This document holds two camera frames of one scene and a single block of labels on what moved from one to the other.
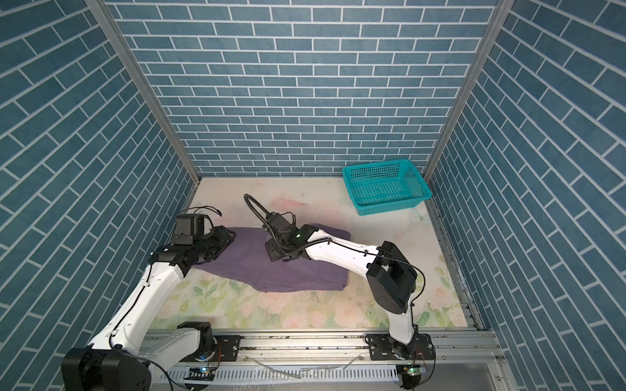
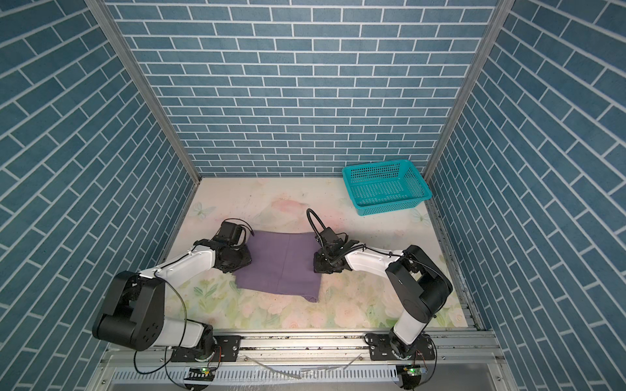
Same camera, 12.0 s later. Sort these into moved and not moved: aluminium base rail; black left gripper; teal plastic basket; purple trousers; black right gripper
Moved: purple trousers; black right gripper; black left gripper
Not moved: teal plastic basket; aluminium base rail
